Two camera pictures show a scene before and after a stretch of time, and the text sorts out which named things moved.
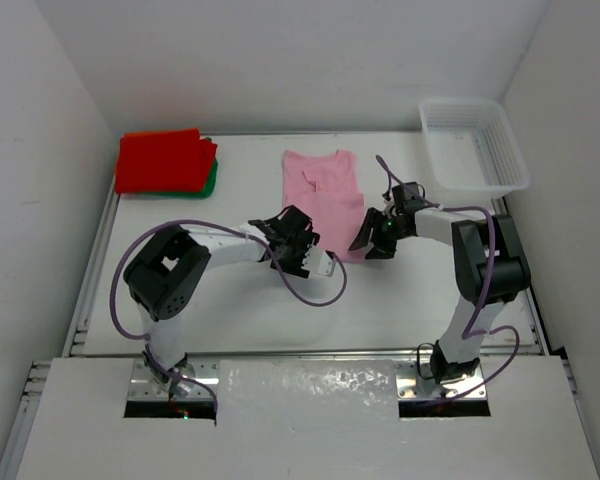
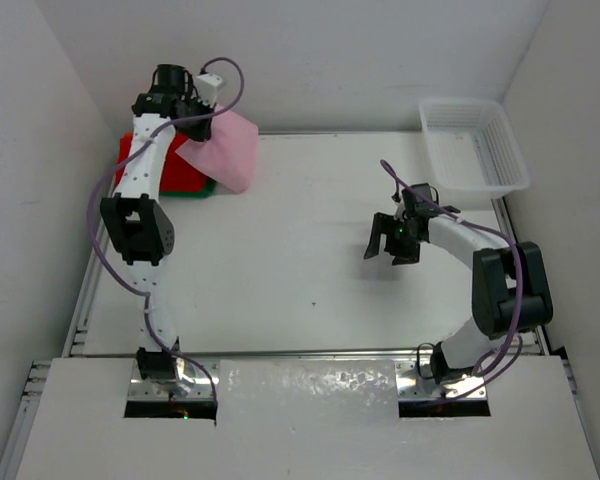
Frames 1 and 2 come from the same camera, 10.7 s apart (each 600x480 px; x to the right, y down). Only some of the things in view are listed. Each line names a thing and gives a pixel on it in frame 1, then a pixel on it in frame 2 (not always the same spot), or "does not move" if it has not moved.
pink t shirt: x=325 y=188 to x=228 y=156
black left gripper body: x=291 y=259 to x=193 y=128
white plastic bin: x=471 y=147 does not move
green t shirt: x=205 y=193 does not move
